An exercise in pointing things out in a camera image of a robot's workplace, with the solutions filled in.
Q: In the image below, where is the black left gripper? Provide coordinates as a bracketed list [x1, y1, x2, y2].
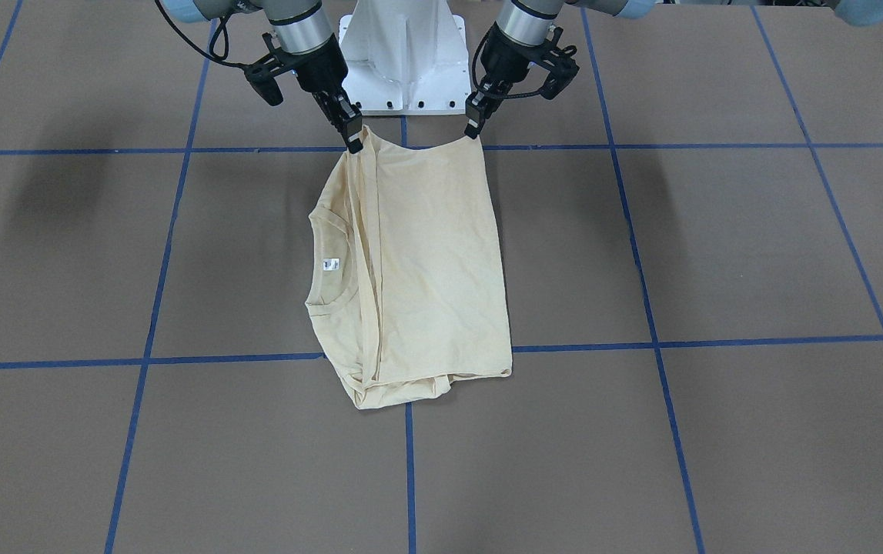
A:
[463, 22, 546, 139]

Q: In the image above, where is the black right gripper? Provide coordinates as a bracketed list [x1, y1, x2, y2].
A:
[293, 36, 364, 154]

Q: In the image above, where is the beige long sleeve shirt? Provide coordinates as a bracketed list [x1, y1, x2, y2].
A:
[305, 127, 513, 410]

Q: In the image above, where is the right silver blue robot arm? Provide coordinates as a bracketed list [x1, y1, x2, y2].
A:
[155, 1, 363, 154]

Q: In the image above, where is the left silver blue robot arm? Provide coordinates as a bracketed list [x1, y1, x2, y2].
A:
[504, 1, 883, 27]

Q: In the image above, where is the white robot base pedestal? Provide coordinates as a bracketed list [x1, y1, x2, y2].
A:
[338, 1, 470, 117]

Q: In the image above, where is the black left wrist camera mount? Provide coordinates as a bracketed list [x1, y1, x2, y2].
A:
[532, 25, 580, 99]

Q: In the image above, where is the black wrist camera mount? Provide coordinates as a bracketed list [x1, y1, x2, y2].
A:
[532, 25, 580, 99]
[243, 32, 296, 106]

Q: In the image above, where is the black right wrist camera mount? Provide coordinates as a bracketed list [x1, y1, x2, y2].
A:
[243, 32, 296, 106]

